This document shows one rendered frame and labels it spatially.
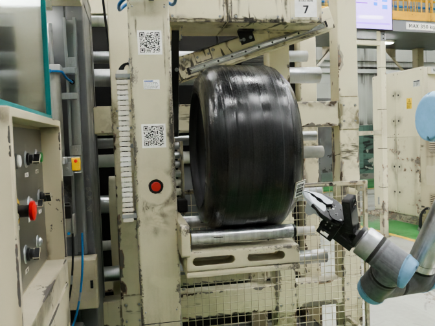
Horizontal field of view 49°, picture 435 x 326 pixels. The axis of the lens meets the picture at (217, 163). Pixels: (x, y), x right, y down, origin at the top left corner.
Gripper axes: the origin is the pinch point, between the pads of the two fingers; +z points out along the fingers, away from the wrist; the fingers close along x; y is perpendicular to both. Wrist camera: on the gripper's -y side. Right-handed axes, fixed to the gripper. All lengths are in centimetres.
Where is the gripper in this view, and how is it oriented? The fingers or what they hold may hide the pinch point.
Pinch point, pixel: (307, 192)
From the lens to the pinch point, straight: 145.7
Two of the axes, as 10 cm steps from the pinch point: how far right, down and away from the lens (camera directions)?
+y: -2.6, 7.2, 6.5
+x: 6.1, -4.0, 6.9
